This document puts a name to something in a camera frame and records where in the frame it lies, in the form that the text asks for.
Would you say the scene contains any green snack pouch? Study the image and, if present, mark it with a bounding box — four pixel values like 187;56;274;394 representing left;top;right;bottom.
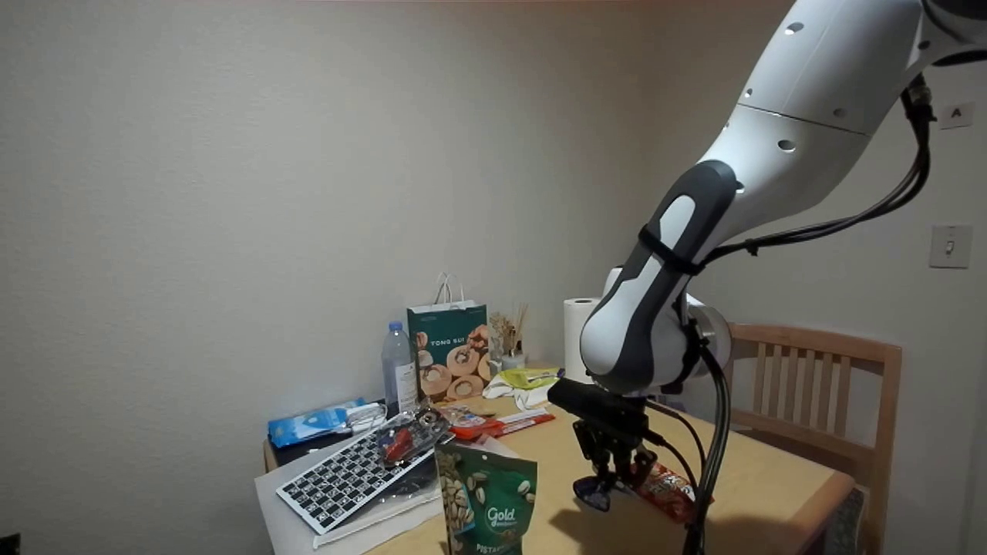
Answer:
436;441;538;555

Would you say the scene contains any brown paper bag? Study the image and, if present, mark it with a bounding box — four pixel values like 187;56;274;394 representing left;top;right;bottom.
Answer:
489;307;526;365

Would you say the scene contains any white light switch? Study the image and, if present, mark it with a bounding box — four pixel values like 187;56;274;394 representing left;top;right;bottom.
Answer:
928;221;975;270

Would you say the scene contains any small white wall plate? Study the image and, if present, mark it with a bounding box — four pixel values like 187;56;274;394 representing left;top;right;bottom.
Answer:
937;97;975;131

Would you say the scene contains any small red item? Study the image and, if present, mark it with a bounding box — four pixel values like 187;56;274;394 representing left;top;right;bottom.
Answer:
378;429;416;465

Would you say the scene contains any blue plastic tissue pack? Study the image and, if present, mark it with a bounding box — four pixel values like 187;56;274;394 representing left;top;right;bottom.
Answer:
266;401;357;455

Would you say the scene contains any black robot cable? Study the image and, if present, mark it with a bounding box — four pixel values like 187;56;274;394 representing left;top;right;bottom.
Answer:
639;75;935;555

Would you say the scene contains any red long box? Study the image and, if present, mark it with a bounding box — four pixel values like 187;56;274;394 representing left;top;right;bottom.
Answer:
441;408;558;446

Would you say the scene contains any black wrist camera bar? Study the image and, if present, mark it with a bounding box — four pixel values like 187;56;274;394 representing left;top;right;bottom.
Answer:
545;380;655;426

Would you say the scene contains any clear water bottle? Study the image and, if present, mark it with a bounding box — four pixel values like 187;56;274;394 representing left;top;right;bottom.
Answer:
383;321;418;419

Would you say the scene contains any wooden chair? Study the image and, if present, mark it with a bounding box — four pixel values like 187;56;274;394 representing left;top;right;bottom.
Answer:
706;321;905;555

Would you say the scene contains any grey keyboard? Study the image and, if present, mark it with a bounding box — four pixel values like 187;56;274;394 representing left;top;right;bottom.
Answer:
274;408;457;535

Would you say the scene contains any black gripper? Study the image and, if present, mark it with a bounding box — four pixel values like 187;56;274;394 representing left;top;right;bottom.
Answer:
570;416;663;514

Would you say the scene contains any red candy pack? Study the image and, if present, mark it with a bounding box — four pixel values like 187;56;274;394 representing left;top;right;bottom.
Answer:
629;458;703;531

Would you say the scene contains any yellow green packet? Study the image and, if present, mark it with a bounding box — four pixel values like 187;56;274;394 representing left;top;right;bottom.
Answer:
484;365;564;404

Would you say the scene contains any green printed paper bag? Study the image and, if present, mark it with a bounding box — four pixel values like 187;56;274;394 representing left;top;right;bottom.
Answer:
403;274;494;410

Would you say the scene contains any white paper towel roll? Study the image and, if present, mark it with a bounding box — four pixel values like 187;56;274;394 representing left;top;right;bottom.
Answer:
562;294;623;384

